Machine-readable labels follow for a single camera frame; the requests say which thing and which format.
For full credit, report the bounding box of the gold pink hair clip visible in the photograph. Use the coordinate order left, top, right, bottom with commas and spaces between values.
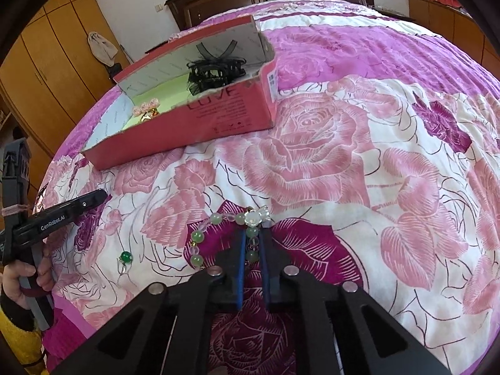
133, 99, 160, 115

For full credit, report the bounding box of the beige hanging cloth bag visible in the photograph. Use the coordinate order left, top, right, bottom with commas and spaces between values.
87, 31, 118, 67

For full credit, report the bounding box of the wooden wardrobe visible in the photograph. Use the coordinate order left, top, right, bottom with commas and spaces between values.
0, 0, 131, 204

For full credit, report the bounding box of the dark hanging bag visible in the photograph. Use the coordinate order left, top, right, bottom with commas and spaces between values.
105, 62, 123, 83

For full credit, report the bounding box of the red cardboard box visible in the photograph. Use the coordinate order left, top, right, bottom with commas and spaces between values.
81, 13, 279, 171

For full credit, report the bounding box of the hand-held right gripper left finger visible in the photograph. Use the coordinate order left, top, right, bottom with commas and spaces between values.
52, 230, 248, 375

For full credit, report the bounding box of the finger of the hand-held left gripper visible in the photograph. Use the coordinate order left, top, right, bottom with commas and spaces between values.
64, 188, 109, 221

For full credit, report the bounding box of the green paper sheet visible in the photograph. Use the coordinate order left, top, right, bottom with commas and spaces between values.
125, 76, 196, 129

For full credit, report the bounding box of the black ribbon hair claw clip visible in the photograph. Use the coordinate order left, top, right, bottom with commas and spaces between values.
184, 39, 248, 96

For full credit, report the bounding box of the green jade bead bracelet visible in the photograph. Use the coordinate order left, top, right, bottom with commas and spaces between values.
189, 205, 274, 270

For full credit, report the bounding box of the green bead earring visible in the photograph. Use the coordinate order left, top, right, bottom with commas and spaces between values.
118, 251, 134, 276

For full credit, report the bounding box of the person's left hand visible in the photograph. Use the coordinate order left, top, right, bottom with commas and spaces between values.
2, 242, 54, 310

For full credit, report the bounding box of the person's left forearm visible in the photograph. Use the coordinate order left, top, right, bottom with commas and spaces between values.
0, 297, 48, 375

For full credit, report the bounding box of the low wooden cabinet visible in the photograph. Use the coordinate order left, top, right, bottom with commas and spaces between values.
406, 0, 500, 75

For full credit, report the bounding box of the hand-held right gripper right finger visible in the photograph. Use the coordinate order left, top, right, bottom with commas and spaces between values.
259, 227, 450, 375

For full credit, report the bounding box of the dark wooden nightstand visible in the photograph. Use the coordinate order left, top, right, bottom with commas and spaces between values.
144, 41, 173, 54

